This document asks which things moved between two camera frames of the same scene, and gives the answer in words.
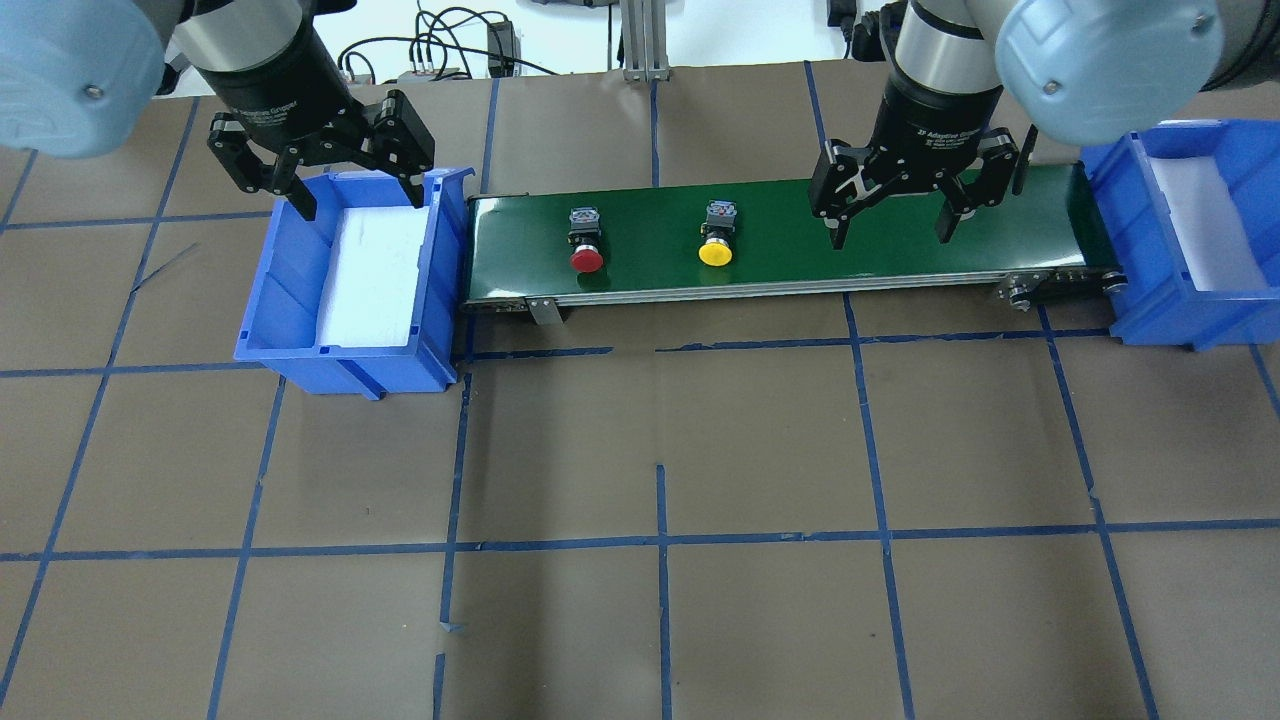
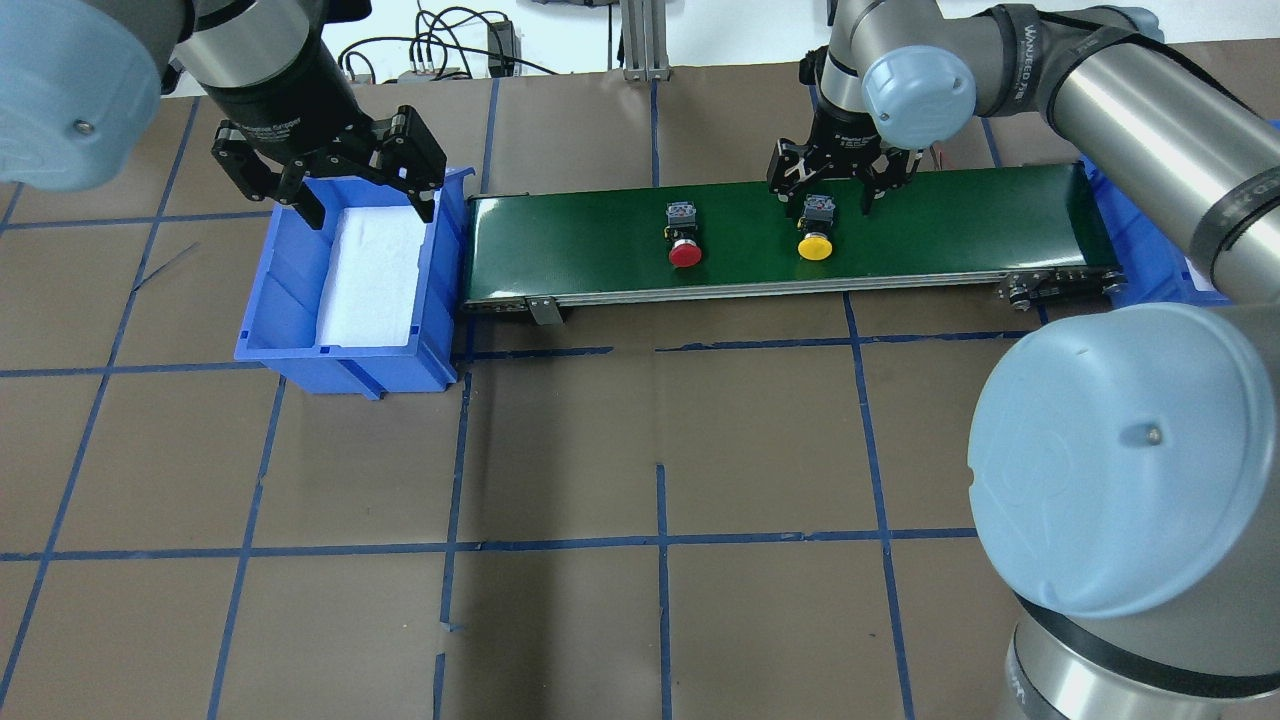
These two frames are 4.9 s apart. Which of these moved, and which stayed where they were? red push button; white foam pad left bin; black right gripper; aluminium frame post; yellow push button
Moved: yellow push button; black right gripper; red push button
Stayed: white foam pad left bin; aluminium frame post
